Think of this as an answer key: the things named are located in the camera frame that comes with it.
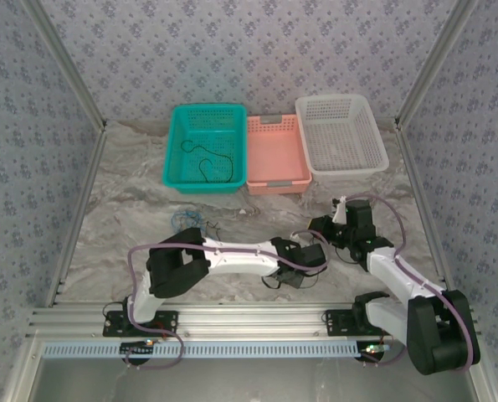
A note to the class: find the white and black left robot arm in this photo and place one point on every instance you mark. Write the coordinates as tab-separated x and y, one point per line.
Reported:
240	264

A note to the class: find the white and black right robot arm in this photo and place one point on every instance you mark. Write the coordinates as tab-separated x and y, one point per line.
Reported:
399	276

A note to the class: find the pink perforated plastic basket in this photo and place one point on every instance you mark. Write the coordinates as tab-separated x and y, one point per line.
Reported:
275	155

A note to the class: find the white perforated plastic basket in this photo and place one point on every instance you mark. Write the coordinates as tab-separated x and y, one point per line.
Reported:
340	138

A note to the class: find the small controller board with LED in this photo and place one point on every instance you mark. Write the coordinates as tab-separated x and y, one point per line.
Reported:
137	347
374	349

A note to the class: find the grey metal sheet panel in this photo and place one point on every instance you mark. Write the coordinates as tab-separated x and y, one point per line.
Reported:
248	381

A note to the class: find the teal perforated plastic basket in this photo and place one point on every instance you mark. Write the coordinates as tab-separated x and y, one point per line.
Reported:
204	125

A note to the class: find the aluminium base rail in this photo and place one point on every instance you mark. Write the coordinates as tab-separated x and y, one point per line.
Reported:
248	320

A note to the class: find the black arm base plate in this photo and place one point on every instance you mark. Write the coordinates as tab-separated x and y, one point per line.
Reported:
165	320
336	322

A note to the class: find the aluminium frame post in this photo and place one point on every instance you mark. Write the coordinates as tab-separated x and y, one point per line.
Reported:
433	63
70	67

